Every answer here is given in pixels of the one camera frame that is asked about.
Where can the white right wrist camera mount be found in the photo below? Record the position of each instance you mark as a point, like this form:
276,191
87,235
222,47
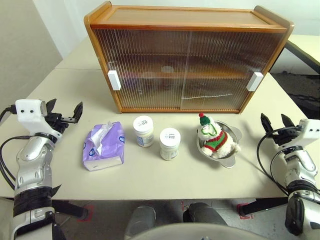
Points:
311,135

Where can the purple tissue pack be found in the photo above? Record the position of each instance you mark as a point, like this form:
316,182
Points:
110,150

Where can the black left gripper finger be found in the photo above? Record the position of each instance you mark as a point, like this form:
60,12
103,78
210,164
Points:
77,112
51,106

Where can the black table leg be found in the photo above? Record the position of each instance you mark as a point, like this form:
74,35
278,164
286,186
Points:
265,206
72,208

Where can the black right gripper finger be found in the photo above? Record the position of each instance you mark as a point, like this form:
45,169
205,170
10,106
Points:
287,122
267,125

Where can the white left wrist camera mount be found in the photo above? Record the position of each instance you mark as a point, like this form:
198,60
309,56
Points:
27,110

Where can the white jar with blue label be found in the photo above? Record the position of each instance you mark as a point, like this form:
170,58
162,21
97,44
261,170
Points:
170,137
143,125

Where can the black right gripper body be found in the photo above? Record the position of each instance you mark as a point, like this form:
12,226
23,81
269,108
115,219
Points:
287,137

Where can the ribbed clear sliding door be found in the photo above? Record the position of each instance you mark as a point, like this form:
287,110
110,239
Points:
225,62
140,55

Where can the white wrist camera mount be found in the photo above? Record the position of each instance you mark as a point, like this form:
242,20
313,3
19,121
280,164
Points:
27,110
311,135

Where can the grey rounded robot body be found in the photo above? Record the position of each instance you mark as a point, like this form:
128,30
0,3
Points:
185,232

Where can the silver metal dish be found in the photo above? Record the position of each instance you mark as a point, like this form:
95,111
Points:
228,161

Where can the white plush toy green hat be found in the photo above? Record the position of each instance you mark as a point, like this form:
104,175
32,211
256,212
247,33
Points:
220,150

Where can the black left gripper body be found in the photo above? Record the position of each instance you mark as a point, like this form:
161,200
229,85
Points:
57,122

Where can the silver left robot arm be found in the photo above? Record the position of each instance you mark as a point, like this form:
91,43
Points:
32,162

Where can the wooden cabinet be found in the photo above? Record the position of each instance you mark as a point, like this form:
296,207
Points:
175,17

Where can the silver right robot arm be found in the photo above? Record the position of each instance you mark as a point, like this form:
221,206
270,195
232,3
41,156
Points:
300,170

